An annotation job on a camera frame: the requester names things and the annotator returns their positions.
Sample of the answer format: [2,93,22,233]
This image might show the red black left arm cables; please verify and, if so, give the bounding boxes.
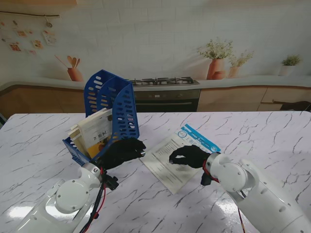
[80,167,109,233]

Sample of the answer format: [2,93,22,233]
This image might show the yellow cover book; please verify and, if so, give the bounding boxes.
[77,108,114,158]

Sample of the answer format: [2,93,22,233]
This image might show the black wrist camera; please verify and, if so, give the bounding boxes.
[104,173,120,191]
[200,171,216,187]

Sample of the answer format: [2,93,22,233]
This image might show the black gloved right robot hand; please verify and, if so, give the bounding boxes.
[168,145,212,170]

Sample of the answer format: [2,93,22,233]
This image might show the printed kitchen scene backdrop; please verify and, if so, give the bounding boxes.
[0,0,311,115]

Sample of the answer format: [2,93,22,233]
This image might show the red black arm cables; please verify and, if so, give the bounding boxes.
[80,167,109,233]
[203,160,246,233]

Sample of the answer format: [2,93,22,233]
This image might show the white workbook with blue header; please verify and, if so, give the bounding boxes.
[138,123,222,195]

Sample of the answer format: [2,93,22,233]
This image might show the red black right arm cables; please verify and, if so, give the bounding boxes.
[203,160,246,233]

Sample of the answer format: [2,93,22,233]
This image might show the blue perforated plastic file holder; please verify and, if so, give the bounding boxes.
[62,69,141,164]

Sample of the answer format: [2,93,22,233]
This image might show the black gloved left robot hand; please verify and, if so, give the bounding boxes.
[93,137,147,173]

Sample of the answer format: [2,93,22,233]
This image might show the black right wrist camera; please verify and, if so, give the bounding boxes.
[200,171,216,187]

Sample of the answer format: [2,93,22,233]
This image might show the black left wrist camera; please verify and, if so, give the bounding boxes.
[104,173,120,191]

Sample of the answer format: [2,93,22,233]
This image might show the tan cover book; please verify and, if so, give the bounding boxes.
[68,123,85,152]

